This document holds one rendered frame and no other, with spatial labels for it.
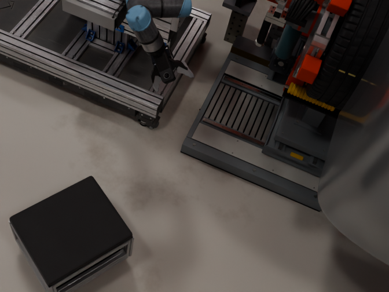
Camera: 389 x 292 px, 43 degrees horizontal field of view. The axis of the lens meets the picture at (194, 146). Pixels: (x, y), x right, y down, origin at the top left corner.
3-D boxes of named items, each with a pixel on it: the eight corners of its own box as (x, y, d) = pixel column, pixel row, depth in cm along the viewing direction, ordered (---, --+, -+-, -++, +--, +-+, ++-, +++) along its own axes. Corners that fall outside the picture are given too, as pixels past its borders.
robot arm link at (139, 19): (143, -2, 161) (148, 14, 156) (157, 23, 169) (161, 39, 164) (122, 8, 162) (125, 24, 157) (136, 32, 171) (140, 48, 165)
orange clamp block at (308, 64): (316, 70, 214) (312, 85, 208) (300, 64, 214) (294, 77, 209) (323, 59, 208) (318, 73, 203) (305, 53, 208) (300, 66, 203)
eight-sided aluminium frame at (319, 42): (296, 104, 233) (343, 15, 188) (283, 98, 234) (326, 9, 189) (322, 33, 264) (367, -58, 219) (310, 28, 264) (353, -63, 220)
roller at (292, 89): (336, 116, 246) (341, 108, 241) (281, 92, 249) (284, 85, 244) (338, 108, 249) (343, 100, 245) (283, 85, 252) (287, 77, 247)
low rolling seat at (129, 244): (51, 311, 220) (44, 288, 192) (14, 247, 233) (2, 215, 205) (132, 261, 238) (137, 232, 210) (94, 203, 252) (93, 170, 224)
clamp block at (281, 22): (283, 28, 212) (287, 18, 208) (263, 20, 213) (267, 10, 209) (286, 21, 215) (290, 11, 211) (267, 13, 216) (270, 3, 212)
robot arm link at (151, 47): (161, 39, 164) (138, 48, 166) (166, 48, 168) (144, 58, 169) (157, 25, 169) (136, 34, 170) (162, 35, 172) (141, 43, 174)
